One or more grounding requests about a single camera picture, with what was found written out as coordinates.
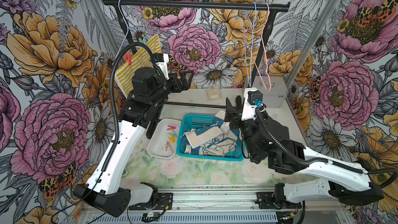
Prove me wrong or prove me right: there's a white plastic tray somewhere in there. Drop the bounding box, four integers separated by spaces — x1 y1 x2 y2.
147 119 181 159

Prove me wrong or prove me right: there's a red clothespin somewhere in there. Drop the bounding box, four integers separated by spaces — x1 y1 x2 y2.
167 125 176 131
124 52 132 66

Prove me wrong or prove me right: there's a teal plastic basket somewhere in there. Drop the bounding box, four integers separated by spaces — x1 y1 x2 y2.
177 114 244 162

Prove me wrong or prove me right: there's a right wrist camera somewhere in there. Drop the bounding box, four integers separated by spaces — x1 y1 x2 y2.
241 88 263 121

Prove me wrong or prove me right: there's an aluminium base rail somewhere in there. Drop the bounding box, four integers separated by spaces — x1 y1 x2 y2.
80 185 352 224

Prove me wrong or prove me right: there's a floral table mat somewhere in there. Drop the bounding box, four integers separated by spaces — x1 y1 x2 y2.
121 139 315 188

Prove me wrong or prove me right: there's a silver aluminium case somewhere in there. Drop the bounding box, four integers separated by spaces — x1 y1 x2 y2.
252 76 288 108

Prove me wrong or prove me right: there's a blue and beige towel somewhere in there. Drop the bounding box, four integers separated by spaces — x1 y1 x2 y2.
177 110 243 161

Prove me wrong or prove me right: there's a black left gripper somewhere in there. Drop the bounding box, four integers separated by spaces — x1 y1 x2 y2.
150 71 194 104

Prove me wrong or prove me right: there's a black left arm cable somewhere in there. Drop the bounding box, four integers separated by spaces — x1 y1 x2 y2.
49 42 162 224

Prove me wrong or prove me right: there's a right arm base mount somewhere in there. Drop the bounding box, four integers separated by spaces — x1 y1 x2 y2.
255 192 302 210

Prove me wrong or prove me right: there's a black clothes rack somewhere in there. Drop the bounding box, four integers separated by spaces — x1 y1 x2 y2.
102 0 290 89

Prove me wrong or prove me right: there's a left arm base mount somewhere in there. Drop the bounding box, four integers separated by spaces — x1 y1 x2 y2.
128 192 174 211

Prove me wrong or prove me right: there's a yellow striped towel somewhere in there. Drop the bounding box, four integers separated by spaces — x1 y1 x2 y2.
115 34 162 97

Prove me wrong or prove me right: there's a light blue wire hanger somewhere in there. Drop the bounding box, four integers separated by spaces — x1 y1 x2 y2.
116 0 130 56

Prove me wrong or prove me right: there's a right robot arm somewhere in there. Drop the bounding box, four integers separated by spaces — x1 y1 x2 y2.
225 98 384 209

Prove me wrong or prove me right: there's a pink wire hanger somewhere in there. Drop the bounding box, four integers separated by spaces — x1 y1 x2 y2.
256 3 272 92

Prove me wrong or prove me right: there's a clear plastic bag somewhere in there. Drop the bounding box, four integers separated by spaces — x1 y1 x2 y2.
206 85 222 101

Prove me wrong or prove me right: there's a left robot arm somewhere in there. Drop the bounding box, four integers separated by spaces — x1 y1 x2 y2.
74 67 194 217

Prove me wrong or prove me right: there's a green clothespin on yellow towel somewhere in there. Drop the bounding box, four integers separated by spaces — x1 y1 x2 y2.
138 37 148 45

